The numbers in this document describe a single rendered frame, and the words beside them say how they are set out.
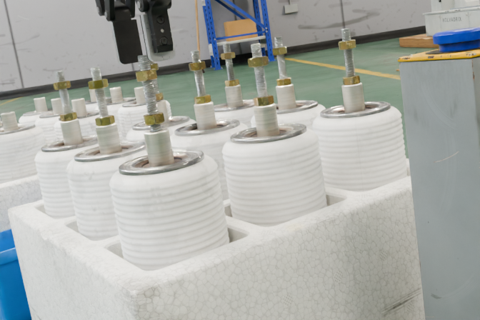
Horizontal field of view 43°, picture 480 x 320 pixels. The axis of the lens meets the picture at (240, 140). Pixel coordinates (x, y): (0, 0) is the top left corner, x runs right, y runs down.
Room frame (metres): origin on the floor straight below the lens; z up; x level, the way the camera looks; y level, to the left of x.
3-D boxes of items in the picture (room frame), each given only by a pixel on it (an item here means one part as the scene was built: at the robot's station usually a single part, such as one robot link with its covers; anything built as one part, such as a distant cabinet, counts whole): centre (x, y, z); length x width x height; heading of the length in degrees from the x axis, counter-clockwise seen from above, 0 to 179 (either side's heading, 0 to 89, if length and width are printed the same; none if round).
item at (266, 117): (0.59, -0.03, 0.26); 0.02 x 0.02 x 0.03
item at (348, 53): (0.65, -0.13, 0.30); 0.01 x 0.01 x 0.08
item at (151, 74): (0.53, 0.07, 0.33); 0.02 x 0.02 x 0.01; 70
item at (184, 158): (0.53, 0.07, 0.25); 0.08 x 0.08 x 0.01
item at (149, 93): (0.53, 0.07, 0.31); 0.01 x 0.01 x 0.08
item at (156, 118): (0.53, 0.07, 0.29); 0.02 x 0.02 x 0.01; 70
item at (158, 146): (0.53, 0.07, 0.26); 0.02 x 0.02 x 0.03
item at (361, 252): (0.69, 0.03, 0.09); 0.39 x 0.39 x 0.18; 33
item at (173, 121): (0.79, 0.10, 0.25); 0.08 x 0.08 x 0.01
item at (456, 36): (0.49, -0.18, 0.32); 0.04 x 0.04 x 0.02
